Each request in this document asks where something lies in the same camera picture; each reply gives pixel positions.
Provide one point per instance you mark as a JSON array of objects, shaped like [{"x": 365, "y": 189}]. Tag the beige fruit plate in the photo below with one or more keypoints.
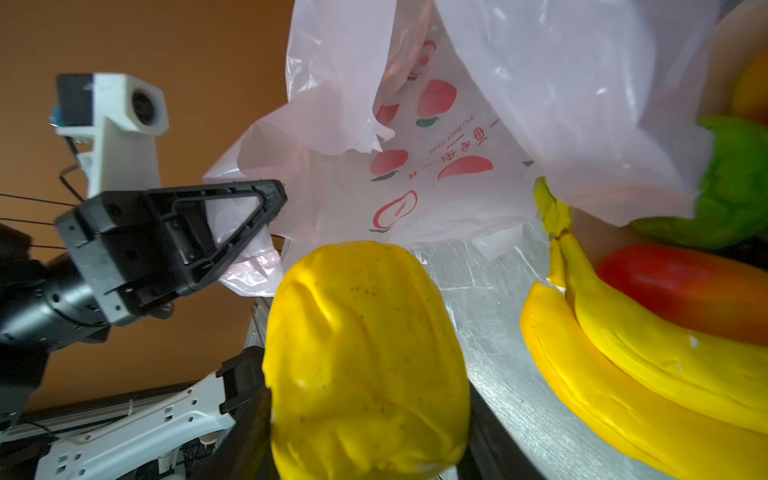
[{"x": 740, "y": 37}]

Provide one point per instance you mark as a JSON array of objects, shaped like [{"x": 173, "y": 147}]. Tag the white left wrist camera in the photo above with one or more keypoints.
[{"x": 120, "y": 117}]

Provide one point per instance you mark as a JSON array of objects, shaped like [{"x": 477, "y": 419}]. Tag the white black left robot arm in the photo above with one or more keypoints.
[{"x": 120, "y": 357}]

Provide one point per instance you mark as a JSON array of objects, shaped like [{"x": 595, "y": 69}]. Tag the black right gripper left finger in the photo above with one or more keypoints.
[{"x": 246, "y": 451}]

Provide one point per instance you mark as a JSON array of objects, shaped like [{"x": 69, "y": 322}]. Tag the yellow banana bunch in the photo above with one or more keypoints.
[{"x": 689, "y": 404}]

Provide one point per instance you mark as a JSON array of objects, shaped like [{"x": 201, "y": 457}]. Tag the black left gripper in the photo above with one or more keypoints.
[{"x": 130, "y": 253}]

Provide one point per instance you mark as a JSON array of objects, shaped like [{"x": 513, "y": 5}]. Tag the orange green mango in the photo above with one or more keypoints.
[{"x": 749, "y": 98}]

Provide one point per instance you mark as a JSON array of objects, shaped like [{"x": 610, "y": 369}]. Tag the pink plastic bag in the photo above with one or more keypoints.
[{"x": 424, "y": 122}]

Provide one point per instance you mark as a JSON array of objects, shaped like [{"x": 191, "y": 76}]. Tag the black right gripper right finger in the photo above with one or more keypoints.
[{"x": 491, "y": 452}]

